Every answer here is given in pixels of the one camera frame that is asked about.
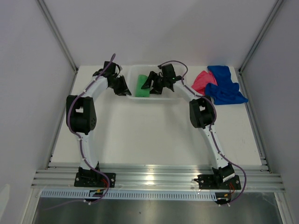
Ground aluminium frame post right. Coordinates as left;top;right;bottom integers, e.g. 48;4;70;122
238;0;286;74

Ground aluminium front rail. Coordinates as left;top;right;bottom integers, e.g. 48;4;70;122
31;163;285;192

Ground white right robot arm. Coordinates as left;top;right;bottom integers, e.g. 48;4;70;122
142;61;234;188

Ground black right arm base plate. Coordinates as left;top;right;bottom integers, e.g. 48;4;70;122
194;163;241;190

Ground green microfiber towel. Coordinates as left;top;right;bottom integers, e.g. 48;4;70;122
135;75;150;98

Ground white plastic basket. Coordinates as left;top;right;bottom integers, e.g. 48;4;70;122
126;64;180;103

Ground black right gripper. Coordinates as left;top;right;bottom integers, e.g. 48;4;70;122
142;71;167;95

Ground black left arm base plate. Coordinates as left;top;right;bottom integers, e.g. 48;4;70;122
74;167;116;188

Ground white slotted cable duct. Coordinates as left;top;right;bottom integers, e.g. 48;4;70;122
40;189;217;201

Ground aluminium frame post left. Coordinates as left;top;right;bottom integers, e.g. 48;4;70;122
36;0;78;73

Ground blue microfiber towel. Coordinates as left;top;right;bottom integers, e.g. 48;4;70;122
205;65;249;105

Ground pink microfiber towel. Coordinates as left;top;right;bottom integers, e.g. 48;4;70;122
192;71;218;95

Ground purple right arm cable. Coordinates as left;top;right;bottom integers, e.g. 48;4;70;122
158;60;248;208

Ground aluminium frame post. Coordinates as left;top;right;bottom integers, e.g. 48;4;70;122
36;0;78;73
238;0;286;74

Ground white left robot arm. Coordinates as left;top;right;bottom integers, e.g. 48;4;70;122
66;61;131;187

